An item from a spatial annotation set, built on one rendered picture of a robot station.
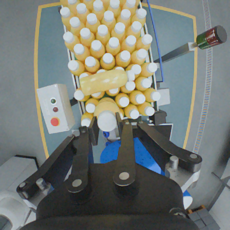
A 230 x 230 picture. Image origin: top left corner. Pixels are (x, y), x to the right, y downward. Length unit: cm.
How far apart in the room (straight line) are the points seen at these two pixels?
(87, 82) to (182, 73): 171
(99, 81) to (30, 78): 163
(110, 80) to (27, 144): 208
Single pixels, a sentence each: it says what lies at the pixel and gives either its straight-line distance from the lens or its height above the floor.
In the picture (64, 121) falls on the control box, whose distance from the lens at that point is 48.
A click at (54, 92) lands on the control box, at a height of 110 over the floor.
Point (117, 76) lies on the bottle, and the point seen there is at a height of 115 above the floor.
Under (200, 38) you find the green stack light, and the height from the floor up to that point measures 119.
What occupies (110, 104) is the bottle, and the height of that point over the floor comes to 128.
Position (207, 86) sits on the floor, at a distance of 232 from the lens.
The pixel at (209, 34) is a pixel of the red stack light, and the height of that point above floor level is 123.
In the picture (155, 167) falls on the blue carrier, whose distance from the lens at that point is 46.
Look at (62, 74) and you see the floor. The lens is 166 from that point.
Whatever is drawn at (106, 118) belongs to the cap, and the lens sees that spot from 21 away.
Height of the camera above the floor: 152
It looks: 76 degrees down
